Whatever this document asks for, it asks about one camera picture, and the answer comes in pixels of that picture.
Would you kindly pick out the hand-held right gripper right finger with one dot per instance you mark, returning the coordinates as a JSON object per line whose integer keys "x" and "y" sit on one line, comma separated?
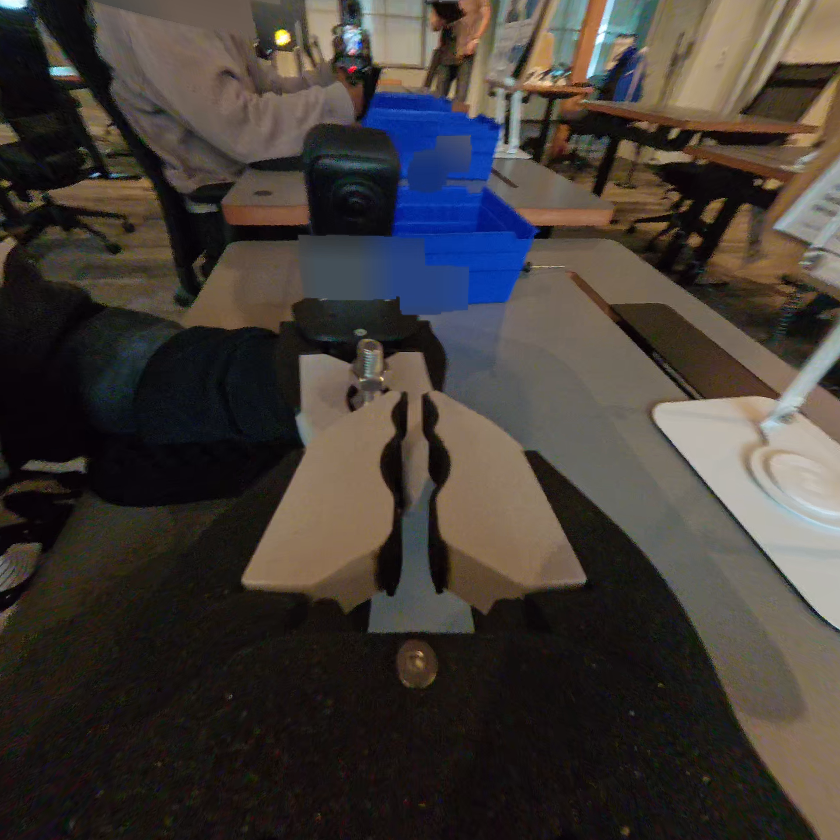
{"x": 505, "y": 512}

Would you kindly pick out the person's left forearm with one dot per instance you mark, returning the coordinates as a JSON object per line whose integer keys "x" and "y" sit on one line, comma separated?
{"x": 197, "y": 380}

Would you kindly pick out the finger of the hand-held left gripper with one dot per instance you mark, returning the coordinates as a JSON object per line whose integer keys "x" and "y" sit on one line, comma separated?
{"x": 321, "y": 387}
{"x": 410, "y": 374}

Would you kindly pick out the blue bag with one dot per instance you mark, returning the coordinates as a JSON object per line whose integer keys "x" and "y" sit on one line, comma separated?
{"x": 631, "y": 75}

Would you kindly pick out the blue plastic bin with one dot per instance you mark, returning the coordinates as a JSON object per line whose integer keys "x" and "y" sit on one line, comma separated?
{"x": 499, "y": 262}
{"x": 394, "y": 138}
{"x": 407, "y": 102}

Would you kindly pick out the person's dark patterned clothing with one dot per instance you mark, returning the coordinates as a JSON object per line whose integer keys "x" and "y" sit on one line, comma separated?
{"x": 33, "y": 341}

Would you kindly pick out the white poster stand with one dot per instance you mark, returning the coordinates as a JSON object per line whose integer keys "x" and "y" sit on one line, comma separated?
{"x": 515, "y": 124}

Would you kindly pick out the silver hex bolt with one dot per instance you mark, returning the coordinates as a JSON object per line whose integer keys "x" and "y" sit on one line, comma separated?
{"x": 369, "y": 358}

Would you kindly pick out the black office chair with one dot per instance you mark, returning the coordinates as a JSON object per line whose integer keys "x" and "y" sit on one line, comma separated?
{"x": 39, "y": 131}
{"x": 180, "y": 236}
{"x": 695, "y": 190}

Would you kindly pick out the grey wood-edged desk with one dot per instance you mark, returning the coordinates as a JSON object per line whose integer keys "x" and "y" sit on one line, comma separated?
{"x": 558, "y": 190}

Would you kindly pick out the silver hex nut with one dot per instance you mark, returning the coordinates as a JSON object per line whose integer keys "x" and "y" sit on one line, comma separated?
{"x": 367, "y": 384}

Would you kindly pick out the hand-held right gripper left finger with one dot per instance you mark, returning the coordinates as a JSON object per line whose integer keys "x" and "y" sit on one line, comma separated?
{"x": 315, "y": 505}

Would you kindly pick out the printed poster board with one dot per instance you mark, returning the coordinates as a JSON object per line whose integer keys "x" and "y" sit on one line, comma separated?
{"x": 515, "y": 39}
{"x": 810, "y": 210}

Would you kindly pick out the brown desk black legs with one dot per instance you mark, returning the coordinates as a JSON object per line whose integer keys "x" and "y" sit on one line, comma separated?
{"x": 689, "y": 118}
{"x": 754, "y": 157}

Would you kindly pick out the white flat tray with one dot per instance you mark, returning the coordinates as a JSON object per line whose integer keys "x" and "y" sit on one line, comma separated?
{"x": 722, "y": 472}

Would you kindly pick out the black mesh chair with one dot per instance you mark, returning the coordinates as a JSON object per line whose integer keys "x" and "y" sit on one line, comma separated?
{"x": 794, "y": 92}

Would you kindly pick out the wooden pillar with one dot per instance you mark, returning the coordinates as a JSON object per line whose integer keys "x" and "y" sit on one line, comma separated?
{"x": 590, "y": 39}

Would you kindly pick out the loose metal bolt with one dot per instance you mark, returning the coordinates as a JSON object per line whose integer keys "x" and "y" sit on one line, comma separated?
{"x": 544, "y": 267}

